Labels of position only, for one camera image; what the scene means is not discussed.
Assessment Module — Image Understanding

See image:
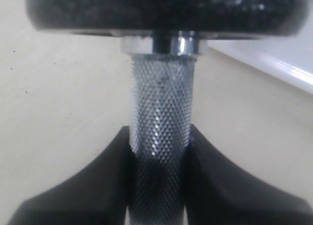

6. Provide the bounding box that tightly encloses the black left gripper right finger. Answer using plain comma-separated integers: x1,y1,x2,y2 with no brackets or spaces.
184,125,313,225

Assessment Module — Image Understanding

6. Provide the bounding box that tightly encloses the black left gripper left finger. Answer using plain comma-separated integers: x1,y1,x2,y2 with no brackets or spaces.
8,126,134,225

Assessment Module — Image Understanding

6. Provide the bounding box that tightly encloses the chrome threaded dumbbell bar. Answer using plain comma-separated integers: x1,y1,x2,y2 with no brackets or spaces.
121,31,208,225

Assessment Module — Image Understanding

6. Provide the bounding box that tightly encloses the white rectangular plastic tray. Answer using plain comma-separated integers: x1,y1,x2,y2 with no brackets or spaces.
208,17,313,94

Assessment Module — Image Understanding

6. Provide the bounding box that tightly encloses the black far weight plate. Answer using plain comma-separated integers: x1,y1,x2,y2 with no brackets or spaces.
25,0,309,39

